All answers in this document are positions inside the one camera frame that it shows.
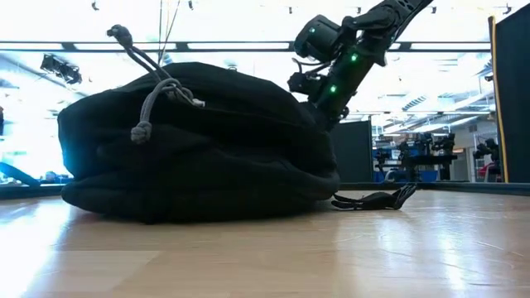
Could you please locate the black backpack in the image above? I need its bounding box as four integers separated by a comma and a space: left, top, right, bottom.
56, 23, 418, 225

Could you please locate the black partition panel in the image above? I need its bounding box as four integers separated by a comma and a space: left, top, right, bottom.
330, 119, 374, 183

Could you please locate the background robot station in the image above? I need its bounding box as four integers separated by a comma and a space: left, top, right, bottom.
373, 131, 459, 183

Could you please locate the black partition yellow edge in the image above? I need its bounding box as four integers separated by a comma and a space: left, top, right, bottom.
487, 3, 530, 184

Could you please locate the blue bar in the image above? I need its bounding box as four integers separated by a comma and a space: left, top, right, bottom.
0, 161, 42, 187

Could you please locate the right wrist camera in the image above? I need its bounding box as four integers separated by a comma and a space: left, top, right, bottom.
287, 70, 328, 103

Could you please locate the black table frame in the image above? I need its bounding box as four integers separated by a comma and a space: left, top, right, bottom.
0, 180, 530, 200

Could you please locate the black ceiling camera rig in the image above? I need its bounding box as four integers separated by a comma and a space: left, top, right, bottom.
40, 53, 83, 86

